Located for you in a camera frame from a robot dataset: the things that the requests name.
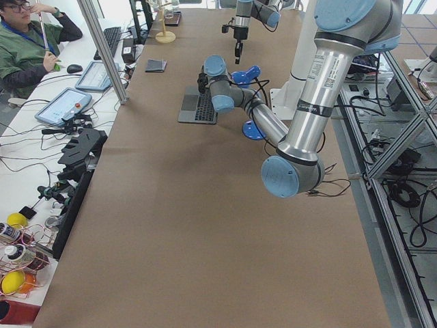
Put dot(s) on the aluminium frame rail structure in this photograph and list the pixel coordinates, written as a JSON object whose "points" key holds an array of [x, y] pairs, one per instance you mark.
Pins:
{"points": [[390, 125]]}

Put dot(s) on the black tool holder rack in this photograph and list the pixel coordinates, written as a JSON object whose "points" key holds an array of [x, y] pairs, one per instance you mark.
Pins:
{"points": [[77, 150]]}

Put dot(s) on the yellow ball in basket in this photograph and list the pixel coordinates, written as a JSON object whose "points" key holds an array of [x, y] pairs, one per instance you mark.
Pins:
{"points": [[13, 282]]}

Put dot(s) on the copper wire basket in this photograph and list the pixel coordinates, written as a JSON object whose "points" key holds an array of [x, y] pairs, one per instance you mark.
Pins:
{"points": [[28, 250]]}

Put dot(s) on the wooden mug tree stand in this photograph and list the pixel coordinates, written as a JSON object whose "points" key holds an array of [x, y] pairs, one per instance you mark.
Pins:
{"points": [[163, 8]]}

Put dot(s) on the dark wooden tray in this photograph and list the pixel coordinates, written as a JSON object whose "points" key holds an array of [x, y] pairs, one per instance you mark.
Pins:
{"points": [[173, 20]]}

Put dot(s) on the black computer mouse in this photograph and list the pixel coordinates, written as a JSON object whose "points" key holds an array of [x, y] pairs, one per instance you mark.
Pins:
{"points": [[74, 68]]}

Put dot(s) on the person in green shirt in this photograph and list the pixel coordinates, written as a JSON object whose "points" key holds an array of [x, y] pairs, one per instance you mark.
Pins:
{"points": [[30, 35]]}

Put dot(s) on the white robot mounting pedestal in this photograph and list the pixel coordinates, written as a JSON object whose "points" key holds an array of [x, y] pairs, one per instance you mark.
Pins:
{"points": [[284, 100]]}

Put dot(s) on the teach pendant tablet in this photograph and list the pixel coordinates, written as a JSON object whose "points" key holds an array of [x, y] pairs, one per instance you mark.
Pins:
{"points": [[63, 107], [94, 78]]}

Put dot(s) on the lower teach pendant tablet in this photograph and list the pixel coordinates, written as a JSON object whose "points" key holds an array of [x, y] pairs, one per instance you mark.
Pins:
{"points": [[63, 107]]}

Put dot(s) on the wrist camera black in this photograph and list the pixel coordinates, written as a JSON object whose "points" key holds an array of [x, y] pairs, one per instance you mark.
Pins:
{"points": [[226, 27]]}

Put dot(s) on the black keyboard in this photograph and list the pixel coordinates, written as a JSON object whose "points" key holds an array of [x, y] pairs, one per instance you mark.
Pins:
{"points": [[112, 36]]}

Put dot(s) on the black power adapter box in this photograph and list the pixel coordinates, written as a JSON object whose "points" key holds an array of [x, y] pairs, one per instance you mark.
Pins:
{"points": [[128, 50]]}

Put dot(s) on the grey felt pouch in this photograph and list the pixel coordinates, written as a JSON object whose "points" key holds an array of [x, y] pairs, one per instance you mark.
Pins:
{"points": [[156, 65]]}

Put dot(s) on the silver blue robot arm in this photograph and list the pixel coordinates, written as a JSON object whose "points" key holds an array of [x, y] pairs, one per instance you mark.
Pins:
{"points": [[344, 30], [266, 12]]}

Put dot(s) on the aluminium frame post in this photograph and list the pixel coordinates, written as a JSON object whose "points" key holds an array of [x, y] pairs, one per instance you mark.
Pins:
{"points": [[89, 14]]}

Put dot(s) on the upper teach pendant tablet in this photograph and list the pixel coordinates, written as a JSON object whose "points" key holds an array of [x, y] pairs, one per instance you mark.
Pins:
{"points": [[94, 78]]}

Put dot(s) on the grey laptop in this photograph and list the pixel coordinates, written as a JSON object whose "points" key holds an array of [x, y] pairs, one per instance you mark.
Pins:
{"points": [[197, 108]]}

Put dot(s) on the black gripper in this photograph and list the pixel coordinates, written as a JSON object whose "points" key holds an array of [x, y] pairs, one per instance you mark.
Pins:
{"points": [[202, 83], [240, 33]]}

